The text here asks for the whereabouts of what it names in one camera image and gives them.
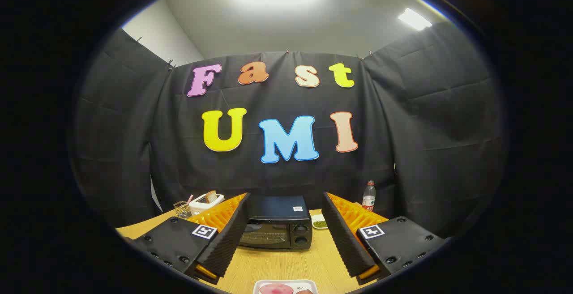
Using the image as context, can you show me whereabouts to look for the white square plate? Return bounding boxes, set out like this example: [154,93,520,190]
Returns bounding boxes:
[253,279,319,294]

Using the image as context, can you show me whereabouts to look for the clear plastic water bottle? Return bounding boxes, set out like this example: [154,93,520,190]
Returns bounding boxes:
[362,180,376,212]

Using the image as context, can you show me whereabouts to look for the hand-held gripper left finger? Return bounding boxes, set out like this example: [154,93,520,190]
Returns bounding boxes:
[127,192,251,285]

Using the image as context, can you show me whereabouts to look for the black toaster oven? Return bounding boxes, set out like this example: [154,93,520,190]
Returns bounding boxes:
[239,196,314,251]

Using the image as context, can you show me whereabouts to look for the white bread toaster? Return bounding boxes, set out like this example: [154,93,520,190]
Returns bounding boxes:
[188,192,225,216]

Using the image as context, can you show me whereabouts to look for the pink round bun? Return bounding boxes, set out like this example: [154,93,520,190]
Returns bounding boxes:
[259,283,295,294]

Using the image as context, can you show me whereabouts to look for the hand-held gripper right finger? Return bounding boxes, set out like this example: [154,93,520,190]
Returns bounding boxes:
[321,191,448,285]

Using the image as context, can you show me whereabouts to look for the small ceiling light panel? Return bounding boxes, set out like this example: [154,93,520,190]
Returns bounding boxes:
[398,8,433,31]

